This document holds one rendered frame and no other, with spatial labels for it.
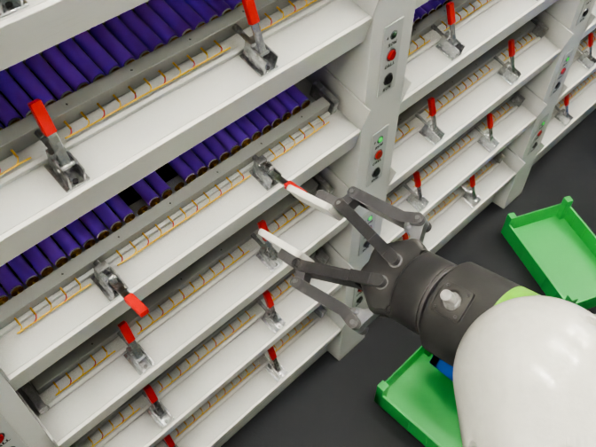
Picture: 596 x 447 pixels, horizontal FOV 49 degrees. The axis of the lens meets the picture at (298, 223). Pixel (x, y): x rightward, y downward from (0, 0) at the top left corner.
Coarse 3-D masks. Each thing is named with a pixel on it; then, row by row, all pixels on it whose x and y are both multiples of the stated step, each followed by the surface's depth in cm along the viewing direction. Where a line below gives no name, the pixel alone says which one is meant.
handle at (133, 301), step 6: (114, 276) 80; (108, 282) 81; (114, 282) 81; (114, 288) 80; (120, 288) 80; (120, 294) 80; (126, 294) 80; (132, 294) 79; (126, 300) 79; (132, 300) 79; (138, 300) 79; (132, 306) 78; (138, 306) 78; (144, 306) 78; (138, 312) 77; (144, 312) 78
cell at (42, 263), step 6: (24, 252) 81; (30, 252) 81; (36, 252) 81; (30, 258) 81; (36, 258) 81; (42, 258) 81; (36, 264) 81; (42, 264) 81; (48, 264) 81; (36, 270) 81; (42, 270) 81
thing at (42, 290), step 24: (288, 120) 98; (312, 120) 100; (264, 144) 95; (216, 168) 91; (240, 168) 94; (192, 192) 89; (144, 216) 86; (168, 216) 88; (120, 240) 84; (72, 264) 81; (48, 288) 79; (0, 312) 76; (24, 312) 79; (48, 312) 79
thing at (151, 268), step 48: (336, 96) 102; (288, 144) 99; (336, 144) 100; (240, 192) 93; (288, 192) 99; (96, 240) 86; (192, 240) 88; (96, 288) 82; (144, 288) 85; (0, 336) 78; (48, 336) 79
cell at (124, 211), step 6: (114, 198) 87; (120, 198) 87; (108, 204) 87; (114, 204) 86; (120, 204) 86; (126, 204) 87; (114, 210) 87; (120, 210) 86; (126, 210) 86; (120, 216) 86; (126, 216) 86
